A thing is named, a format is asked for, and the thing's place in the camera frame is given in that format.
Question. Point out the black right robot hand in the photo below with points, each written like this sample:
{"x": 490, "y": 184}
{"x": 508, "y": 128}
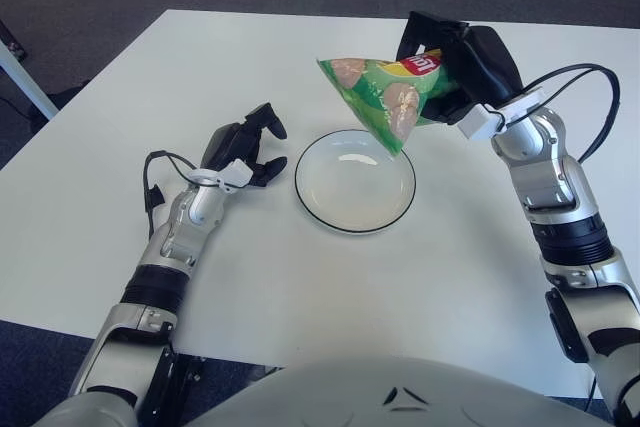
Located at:
{"x": 485, "y": 67}

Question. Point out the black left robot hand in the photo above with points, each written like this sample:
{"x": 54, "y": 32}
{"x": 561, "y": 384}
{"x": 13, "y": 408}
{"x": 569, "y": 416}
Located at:
{"x": 230, "y": 142}

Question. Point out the green snack chips bag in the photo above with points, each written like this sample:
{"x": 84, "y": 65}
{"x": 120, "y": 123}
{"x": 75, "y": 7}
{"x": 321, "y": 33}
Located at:
{"x": 380, "y": 92}

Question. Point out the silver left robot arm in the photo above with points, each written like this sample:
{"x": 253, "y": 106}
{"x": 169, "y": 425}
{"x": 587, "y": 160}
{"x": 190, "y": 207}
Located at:
{"x": 190, "y": 217}

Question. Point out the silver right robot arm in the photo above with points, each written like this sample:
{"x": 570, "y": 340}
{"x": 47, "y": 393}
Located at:
{"x": 555, "y": 182}

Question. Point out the white plate black rim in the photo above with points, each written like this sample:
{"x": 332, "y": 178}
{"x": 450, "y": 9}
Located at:
{"x": 350, "y": 192}

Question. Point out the white table leg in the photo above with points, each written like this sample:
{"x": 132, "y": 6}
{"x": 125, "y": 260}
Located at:
{"x": 25, "y": 79}

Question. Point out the black caster foot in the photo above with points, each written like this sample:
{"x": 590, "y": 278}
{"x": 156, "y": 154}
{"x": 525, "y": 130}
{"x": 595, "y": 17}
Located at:
{"x": 12, "y": 42}

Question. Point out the grey robot torso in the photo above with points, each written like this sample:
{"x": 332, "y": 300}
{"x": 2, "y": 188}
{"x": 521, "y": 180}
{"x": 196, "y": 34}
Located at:
{"x": 325, "y": 397}

